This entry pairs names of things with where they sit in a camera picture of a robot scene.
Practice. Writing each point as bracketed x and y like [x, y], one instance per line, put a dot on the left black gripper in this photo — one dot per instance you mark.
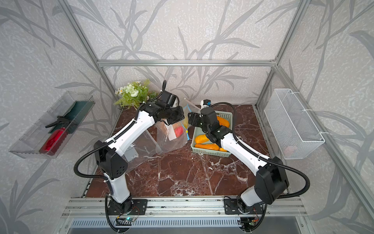
[180, 115]

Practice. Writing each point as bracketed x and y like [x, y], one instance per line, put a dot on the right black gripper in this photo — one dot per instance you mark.
[194, 118]

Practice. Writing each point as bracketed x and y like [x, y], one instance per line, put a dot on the red mango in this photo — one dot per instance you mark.
[179, 131]

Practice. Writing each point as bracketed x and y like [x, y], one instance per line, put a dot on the orange yellow mango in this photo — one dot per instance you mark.
[200, 139]

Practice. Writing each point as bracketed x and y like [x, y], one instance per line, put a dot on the clear zip-top bag pink zipper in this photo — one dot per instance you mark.
[189, 107]

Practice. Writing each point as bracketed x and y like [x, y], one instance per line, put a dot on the clear zip-top bag blue zipper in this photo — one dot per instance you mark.
[166, 138]

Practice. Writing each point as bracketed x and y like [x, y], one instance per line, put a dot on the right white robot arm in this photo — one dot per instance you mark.
[271, 178]

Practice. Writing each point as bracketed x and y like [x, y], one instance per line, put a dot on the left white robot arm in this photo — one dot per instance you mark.
[109, 154]

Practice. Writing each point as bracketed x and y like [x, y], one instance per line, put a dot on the large orange mango basket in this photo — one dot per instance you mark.
[223, 122]

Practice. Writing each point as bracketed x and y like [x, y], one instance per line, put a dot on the green plastic basket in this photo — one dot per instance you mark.
[213, 137]

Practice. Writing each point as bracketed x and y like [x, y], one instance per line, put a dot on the potted white flower plant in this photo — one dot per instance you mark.
[134, 94]

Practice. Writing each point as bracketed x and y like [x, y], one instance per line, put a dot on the green book in tray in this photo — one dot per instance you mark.
[76, 113]

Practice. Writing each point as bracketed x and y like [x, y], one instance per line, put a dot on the red black pruning shears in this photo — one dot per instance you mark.
[56, 139]

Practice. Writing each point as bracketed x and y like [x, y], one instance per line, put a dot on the white wire mesh basket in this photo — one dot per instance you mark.
[295, 132]

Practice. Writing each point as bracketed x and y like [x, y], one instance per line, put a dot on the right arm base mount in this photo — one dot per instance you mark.
[235, 206]

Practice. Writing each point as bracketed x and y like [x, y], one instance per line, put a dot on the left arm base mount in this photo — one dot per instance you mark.
[129, 207]

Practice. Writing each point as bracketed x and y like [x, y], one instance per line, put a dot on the clear wall-mounted tray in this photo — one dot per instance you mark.
[49, 135]

